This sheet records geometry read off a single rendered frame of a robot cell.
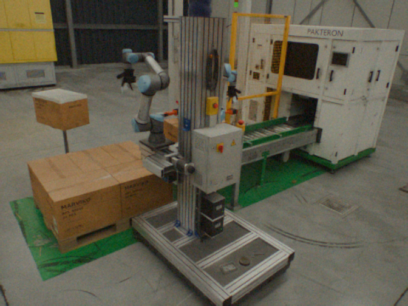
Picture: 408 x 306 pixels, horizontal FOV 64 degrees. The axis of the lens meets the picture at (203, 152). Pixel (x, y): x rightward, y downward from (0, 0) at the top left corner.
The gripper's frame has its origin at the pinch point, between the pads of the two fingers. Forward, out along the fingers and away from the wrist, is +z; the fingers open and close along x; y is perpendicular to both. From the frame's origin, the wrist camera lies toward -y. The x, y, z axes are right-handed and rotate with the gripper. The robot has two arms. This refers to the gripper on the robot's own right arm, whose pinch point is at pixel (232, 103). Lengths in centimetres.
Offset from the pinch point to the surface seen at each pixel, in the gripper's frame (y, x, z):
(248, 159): -27, 6, 71
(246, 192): -29, 6, 117
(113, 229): 142, -7, 115
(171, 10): 1, -129, -93
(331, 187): -133, 58, 117
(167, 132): 61, -36, 33
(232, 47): -55, -70, -52
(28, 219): 207, -75, 117
